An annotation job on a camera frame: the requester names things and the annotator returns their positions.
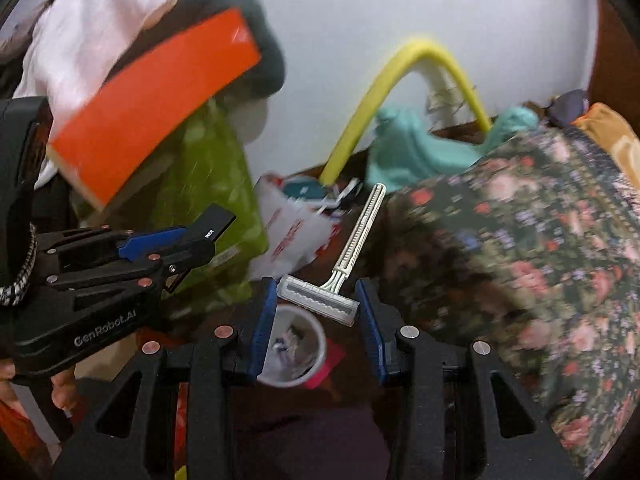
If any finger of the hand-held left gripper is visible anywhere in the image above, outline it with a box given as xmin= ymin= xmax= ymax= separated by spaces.
xmin=37 ymin=227 xmax=187 ymax=266
xmin=47 ymin=239 xmax=217 ymax=307

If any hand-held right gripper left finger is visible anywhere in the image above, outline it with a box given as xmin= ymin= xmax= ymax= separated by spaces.
xmin=50 ymin=276 xmax=279 ymax=480

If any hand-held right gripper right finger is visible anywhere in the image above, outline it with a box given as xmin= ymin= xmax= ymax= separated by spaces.
xmin=355 ymin=277 xmax=583 ymax=480

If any black box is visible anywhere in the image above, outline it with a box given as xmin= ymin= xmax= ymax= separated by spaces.
xmin=186 ymin=203 xmax=237 ymax=243

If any white cup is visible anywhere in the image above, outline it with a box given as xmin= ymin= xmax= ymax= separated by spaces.
xmin=259 ymin=304 xmax=327 ymax=387

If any white disposable razor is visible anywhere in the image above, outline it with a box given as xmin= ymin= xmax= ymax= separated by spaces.
xmin=276 ymin=183 xmax=388 ymax=327

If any person's left forearm orange sleeve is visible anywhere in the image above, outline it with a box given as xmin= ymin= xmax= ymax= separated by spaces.
xmin=0 ymin=402 xmax=41 ymax=466

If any person's left hand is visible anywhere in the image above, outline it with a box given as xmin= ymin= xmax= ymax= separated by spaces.
xmin=50 ymin=366 xmax=77 ymax=411

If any red flat item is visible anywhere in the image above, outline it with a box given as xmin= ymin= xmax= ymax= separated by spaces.
xmin=304 ymin=342 xmax=347 ymax=391

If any white shopping bag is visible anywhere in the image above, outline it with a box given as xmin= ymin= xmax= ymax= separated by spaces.
xmin=248 ymin=174 xmax=341 ymax=281

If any green leaf-print bag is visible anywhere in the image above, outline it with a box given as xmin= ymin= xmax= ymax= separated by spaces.
xmin=75 ymin=102 xmax=268 ymax=306

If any orange flat box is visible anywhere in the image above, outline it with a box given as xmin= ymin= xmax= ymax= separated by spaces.
xmin=48 ymin=7 xmax=262 ymax=211

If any dark floral blanket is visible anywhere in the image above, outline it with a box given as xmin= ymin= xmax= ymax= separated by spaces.
xmin=380 ymin=127 xmax=640 ymax=476

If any teal cloth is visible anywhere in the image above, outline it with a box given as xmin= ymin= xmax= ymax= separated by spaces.
xmin=365 ymin=105 xmax=541 ymax=193

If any white cloth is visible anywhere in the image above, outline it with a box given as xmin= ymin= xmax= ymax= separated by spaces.
xmin=12 ymin=0 xmax=181 ymax=186

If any yellow foam tube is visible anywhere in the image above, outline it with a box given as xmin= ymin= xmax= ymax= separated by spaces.
xmin=318 ymin=36 xmax=492 ymax=186

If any dark purple cloth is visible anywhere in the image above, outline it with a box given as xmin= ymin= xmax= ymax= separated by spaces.
xmin=547 ymin=89 xmax=590 ymax=123

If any brown wooden door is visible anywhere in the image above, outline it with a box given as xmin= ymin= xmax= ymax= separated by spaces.
xmin=597 ymin=0 xmax=640 ymax=111

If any black white woven strap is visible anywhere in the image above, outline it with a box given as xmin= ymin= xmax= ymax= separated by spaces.
xmin=0 ymin=224 xmax=38 ymax=307

